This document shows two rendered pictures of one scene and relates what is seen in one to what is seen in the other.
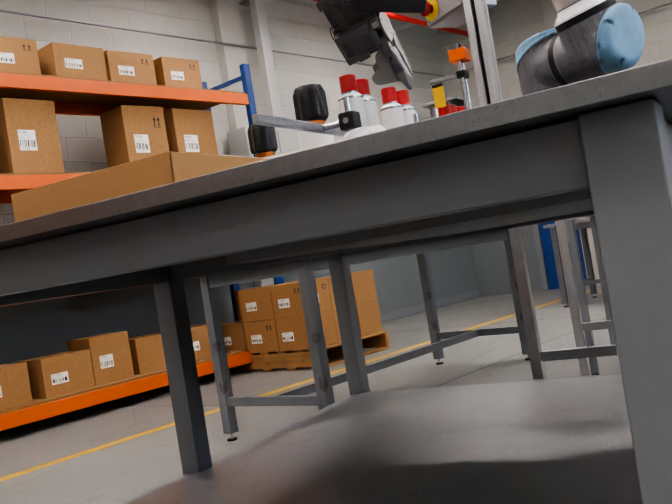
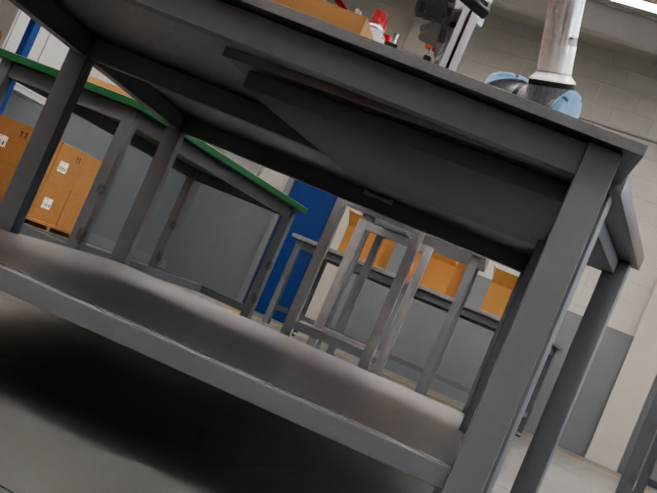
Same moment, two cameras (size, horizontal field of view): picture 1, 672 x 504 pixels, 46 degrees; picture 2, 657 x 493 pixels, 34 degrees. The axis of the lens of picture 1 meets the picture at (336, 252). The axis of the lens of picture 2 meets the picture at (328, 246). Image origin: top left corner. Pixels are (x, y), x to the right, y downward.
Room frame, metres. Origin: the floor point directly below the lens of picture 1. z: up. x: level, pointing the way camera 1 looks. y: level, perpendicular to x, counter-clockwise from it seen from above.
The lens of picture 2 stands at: (-0.93, 0.70, 0.39)
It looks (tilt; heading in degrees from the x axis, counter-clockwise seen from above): 3 degrees up; 340
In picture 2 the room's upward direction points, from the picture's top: 23 degrees clockwise
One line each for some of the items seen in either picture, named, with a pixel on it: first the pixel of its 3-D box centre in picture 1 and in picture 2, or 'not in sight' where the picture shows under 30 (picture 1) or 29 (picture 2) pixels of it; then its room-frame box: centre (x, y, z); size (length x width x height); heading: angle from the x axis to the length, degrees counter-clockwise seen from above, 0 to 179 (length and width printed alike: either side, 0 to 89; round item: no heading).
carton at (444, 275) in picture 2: not in sight; (437, 269); (6.91, -3.03, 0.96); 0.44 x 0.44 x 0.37; 47
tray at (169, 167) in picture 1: (171, 191); (307, 27); (1.05, 0.20, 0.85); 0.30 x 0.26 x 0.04; 151
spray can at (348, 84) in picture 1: (355, 127); (365, 50); (1.56, -0.08, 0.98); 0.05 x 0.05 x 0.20
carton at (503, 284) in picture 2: not in sight; (514, 299); (6.51, -3.55, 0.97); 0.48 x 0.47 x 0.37; 142
